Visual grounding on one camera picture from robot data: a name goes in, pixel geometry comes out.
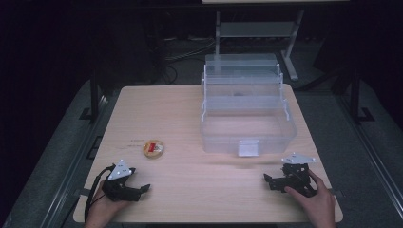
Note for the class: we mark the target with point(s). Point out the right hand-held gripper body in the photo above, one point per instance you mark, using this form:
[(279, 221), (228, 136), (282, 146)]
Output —
[(297, 179)]

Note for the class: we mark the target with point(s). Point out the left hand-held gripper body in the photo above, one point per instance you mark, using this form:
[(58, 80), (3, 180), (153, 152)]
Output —
[(118, 185)]

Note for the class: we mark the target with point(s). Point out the person's left hand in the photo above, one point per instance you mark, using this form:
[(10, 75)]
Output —
[(101, 210)]

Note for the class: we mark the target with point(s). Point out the person's right hand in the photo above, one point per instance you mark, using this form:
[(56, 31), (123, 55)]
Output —
[(320, 202)]

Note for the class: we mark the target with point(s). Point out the round yellow tin red label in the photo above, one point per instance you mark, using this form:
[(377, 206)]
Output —
[(153, 148)]

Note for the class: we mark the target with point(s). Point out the clear plastic tiered storage box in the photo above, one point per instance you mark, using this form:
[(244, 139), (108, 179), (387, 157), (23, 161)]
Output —
[(247, 126)]

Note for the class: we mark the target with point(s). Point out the white metal stand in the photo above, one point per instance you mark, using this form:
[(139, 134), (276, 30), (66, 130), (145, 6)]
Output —
[(256, 30)]

